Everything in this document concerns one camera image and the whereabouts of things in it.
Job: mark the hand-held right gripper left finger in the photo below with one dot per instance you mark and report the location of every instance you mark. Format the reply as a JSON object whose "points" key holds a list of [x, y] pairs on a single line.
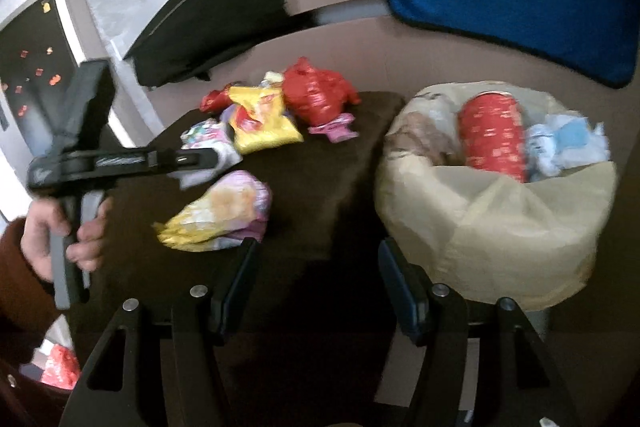
{"points": [[241, 279]]}

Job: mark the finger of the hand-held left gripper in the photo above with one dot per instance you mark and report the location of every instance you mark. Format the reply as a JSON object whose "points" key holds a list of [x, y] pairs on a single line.
{"points": [[185, 158]]}

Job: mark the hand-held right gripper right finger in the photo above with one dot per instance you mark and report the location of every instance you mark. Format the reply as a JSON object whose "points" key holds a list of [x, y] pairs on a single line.
{"points": [[400, 294]]}

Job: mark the white and pink wrapper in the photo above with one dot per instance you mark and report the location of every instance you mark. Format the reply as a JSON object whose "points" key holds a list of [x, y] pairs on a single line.
{"points": [[205, 134]]}

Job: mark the bin with beige liner bag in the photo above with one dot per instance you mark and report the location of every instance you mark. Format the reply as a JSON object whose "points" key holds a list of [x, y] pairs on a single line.
{"points": [[500, 247]]}

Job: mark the person's left forearm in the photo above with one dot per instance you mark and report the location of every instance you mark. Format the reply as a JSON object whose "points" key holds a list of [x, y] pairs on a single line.
{"points": [[22, 287]]}

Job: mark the person's left hand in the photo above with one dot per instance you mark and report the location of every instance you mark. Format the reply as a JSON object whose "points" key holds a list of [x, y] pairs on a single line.
{"points": [[92, 237]]}

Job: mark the group of red fridge magnets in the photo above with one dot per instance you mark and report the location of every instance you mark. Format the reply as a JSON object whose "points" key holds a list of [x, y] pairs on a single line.
{"points": [[52, 81]]}

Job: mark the small red wrapper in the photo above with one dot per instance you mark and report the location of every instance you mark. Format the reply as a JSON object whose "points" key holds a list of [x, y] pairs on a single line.
{"points": [[214, 101]]}

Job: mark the pink and yellow packet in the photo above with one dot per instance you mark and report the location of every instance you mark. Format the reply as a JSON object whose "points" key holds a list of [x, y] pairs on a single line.
{"points": [[225, 212]]}

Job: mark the black refrigerator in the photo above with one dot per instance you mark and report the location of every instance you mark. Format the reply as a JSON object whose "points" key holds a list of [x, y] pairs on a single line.
{"points": [[30, 57]]}

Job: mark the yellow snack packet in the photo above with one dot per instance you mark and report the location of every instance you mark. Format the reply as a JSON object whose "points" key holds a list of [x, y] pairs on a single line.
{"points": [[262, 122]]}

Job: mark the yellow fridge magnet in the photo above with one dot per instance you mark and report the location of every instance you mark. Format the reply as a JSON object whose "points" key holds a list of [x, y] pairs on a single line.
{"points": [[47, 6]]}

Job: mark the black cabinet front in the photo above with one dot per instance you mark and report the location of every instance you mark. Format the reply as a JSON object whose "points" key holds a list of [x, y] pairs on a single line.
{"points": [[200, 22]]}

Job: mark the red crumpled bag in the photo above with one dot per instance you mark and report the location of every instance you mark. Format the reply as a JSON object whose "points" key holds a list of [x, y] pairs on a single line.
{"points": [[315, 92]]}

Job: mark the small pink wrapper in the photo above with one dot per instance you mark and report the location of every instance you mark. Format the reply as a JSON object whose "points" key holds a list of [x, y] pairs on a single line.
{"points": [[335, 129]]}

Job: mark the red printed cylinder can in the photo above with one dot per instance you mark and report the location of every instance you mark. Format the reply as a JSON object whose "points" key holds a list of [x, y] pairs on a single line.
{"points": [[492, 137]]}

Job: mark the red and white plastic bag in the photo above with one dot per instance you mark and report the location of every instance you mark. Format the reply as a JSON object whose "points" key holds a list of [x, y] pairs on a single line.
{"points": [[60, 364]]}

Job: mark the blue and white wrapper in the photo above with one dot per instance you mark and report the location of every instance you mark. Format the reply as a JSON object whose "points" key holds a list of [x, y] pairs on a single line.
{"points": [[565, 142]]}

